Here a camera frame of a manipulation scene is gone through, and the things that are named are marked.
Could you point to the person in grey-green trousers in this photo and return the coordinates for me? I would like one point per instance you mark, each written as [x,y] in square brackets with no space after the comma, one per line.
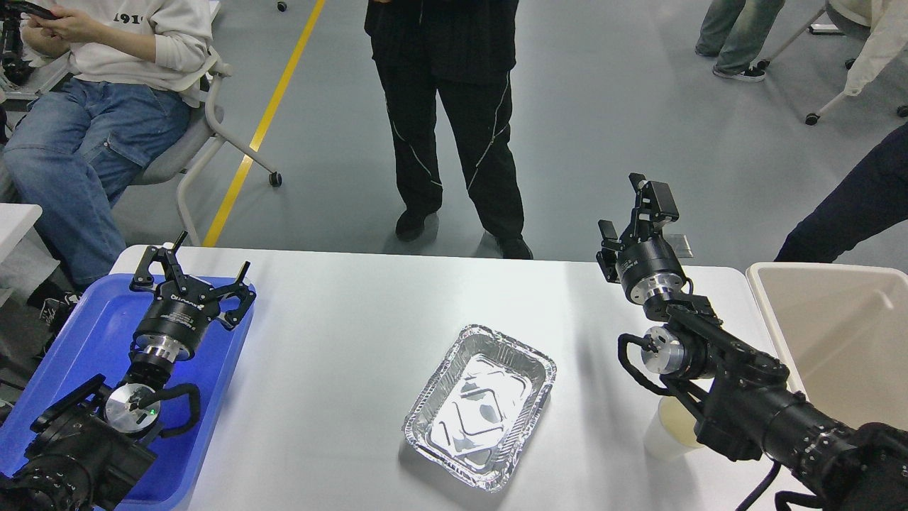
[733,33]

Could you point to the beige plastic bin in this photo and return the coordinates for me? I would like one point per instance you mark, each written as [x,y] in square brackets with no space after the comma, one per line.
[842,332]

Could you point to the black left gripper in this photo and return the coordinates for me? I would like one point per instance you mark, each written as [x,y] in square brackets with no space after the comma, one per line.
[181,321]

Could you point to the aluminium foil tray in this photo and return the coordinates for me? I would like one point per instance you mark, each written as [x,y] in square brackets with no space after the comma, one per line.
[480,407]

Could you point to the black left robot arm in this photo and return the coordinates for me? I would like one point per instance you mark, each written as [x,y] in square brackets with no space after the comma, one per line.
[120,412]

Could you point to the white side table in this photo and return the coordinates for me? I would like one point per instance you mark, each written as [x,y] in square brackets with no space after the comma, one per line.
[16,221]

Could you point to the grey office chair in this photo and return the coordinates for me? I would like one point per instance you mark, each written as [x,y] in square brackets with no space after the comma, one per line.
[201,141]

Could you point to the blue plastic tray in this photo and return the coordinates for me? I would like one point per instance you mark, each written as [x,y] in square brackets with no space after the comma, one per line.
[96,339]

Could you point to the seated person in jeans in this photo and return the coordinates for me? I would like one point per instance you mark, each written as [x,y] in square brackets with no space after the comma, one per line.
[77,149]

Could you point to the metal floor socket plates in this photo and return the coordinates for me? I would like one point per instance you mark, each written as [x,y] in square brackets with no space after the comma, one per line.
[680,246]

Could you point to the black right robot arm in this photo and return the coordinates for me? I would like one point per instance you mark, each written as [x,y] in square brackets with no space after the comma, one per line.
[737,394]

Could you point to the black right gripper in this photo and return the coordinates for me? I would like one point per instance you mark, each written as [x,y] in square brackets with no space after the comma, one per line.
[648,271]

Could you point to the person in black tracksuit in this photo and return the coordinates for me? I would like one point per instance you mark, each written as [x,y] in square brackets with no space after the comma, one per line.
[458,55]

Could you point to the white chair at right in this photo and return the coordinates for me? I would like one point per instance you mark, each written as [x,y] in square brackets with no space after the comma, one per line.
[877,34]

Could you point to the white paper cup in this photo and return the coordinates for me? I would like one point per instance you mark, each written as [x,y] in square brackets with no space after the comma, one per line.
[670,433]

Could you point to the person in dark jeans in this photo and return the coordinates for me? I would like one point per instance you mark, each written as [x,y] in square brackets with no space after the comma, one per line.
[871,199]

